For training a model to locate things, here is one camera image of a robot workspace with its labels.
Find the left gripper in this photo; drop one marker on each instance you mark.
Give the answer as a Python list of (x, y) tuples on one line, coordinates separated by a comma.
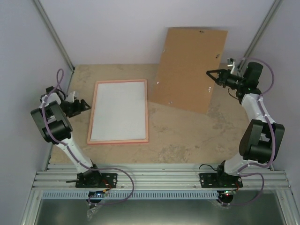
[(78, 109)]

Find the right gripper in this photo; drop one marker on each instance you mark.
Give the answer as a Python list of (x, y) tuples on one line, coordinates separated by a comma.
[(223, 78)]

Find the sunset landscape photo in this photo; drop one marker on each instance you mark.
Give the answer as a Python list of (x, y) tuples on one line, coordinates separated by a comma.
[(119, 110)]

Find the brown cardboard backing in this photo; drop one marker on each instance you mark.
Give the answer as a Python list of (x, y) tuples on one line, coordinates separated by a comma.
[(181, 79)]

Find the pink picture frame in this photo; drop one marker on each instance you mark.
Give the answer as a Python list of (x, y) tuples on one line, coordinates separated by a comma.
[(118, 141)]

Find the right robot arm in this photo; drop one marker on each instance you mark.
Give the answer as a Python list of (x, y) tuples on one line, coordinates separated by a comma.
[(260, 143)]

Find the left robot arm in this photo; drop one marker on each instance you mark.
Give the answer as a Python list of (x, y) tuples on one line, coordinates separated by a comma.
[(51, 119)]

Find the left controller board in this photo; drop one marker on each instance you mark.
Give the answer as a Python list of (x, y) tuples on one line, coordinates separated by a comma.
[(98, 194)]

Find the controller board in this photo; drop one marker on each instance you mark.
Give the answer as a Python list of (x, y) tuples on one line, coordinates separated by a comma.
[(229, 192), (98, 194)]

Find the clear plastic bag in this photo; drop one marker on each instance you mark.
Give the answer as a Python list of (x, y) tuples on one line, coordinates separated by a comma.
[(91, 212)]

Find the right controller board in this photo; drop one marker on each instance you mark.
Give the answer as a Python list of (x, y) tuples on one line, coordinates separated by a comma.
[(229, 192)]

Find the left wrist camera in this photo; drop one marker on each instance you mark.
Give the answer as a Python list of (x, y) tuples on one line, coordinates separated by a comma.
[(72, 96)]

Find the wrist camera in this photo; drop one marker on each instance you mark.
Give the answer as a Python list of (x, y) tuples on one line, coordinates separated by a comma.
[(72, 96), (231, 65)]

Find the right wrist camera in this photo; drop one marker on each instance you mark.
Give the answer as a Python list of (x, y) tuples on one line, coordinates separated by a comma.
[(231, 65)]

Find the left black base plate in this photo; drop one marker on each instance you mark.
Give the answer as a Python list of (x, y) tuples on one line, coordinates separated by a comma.
[(110, 180)]

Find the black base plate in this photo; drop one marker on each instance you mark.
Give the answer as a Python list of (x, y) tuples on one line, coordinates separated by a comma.
[(110, 180), (214, 180)]

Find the aluminium mounting rail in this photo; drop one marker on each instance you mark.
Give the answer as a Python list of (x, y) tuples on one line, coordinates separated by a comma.
[(158, 177)]

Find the left aluminium corner post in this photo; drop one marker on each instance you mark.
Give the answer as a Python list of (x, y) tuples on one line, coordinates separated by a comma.
[(46, 20)]

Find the aluminium corner post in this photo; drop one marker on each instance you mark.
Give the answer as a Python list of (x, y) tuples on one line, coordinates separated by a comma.
[(262, 28), (46, 20)]

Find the right aluminium corner post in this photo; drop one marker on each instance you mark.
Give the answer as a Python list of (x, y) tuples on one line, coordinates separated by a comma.
[(262, 28)]

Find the blue slotted cable duct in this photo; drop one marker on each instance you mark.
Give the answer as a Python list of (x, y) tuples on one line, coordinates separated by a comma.
[(137, 195)]

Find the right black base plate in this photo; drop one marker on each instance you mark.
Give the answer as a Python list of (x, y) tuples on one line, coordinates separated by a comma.
[(214, 180)]

